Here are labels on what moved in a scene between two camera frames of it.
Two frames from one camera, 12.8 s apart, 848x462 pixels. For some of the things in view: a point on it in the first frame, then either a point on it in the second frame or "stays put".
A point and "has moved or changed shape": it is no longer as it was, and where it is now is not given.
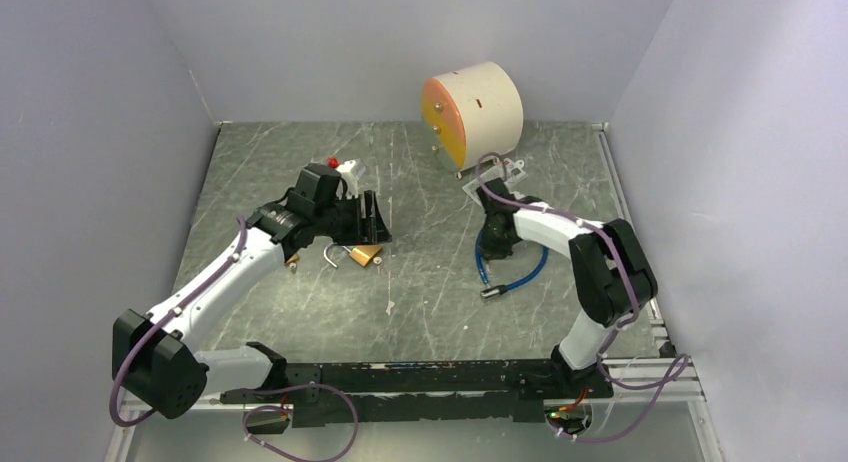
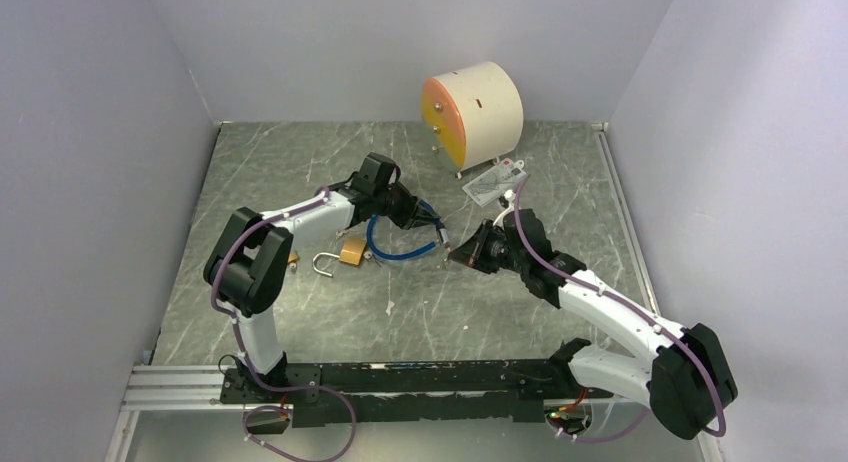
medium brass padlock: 361,254 has moved or changed shape
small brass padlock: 292,261 stays put
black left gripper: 367,230 to 413,215
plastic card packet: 509,170 stays put
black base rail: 357,393 stays put
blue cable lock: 491,292 to 440,226
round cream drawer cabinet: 470,113 stays put
